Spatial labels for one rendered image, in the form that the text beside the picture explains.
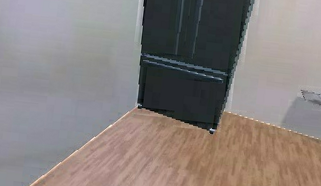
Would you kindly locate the black refrigerator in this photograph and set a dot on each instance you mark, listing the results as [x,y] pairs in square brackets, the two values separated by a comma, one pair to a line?
[185,94]

